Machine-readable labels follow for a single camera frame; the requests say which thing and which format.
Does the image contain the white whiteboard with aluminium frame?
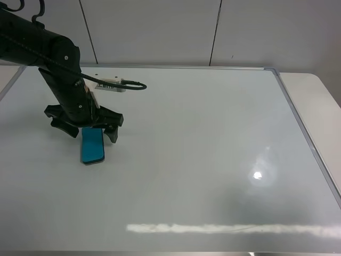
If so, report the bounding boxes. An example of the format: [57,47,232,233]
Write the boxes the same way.
[1,67,340,253]

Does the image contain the blue whiteboard eraser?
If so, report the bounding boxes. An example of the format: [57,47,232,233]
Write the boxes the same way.
[80,127,105,165]

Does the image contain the black left camera cable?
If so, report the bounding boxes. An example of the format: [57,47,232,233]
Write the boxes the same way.
[0,0,148,91]

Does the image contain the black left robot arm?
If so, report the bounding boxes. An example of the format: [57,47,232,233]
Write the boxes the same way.
[1,3,124,143]

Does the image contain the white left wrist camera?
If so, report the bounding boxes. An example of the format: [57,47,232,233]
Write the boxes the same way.
[85,76,126,92]

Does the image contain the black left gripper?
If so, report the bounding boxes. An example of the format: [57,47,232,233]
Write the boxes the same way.
[44,70,124,143]

